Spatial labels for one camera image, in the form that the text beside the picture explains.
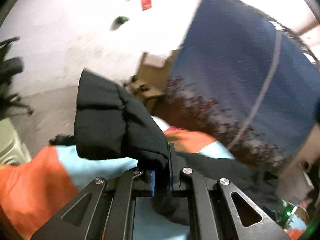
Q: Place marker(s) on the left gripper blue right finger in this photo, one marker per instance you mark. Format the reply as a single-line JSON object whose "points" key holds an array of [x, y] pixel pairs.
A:
{"points": [[171, 165]]}

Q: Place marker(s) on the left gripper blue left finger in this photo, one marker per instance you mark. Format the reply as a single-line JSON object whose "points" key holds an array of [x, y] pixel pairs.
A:
{"points": [[152, 183]]}

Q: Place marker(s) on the black padded winter jacket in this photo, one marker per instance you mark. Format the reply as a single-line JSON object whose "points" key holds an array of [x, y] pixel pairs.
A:
{"points": [[113, 132]]}

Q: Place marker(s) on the wooden side table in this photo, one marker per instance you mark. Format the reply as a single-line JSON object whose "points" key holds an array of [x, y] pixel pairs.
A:
{"points": [[146, 93]]}

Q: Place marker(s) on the brown cardboard box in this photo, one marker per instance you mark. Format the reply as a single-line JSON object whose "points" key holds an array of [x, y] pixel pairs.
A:
{"points": [[154, 69]]}

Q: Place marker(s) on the blue fabric wardrobe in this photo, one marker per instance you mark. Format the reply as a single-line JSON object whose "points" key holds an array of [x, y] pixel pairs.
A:
{"points": [[246, 83]]}

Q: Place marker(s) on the colourful patchwork bed cover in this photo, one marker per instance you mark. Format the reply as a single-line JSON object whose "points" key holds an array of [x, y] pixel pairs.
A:
{"points": [[33, 192]]}

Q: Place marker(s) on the green plastic bin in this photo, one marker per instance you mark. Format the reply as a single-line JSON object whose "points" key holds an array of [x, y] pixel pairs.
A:
{"points": [[13, 151]]}

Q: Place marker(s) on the black office chair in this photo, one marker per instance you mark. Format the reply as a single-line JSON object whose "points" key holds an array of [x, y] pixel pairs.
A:
{"points": [[10, 68]]}

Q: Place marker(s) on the green wall hook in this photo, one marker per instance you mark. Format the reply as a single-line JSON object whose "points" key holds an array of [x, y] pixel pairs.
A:
{"points": [[118, 22]]}

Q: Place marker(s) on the red paper wall decoration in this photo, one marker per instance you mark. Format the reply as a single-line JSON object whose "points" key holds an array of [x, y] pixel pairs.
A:
{"points": [[146, 4]]}

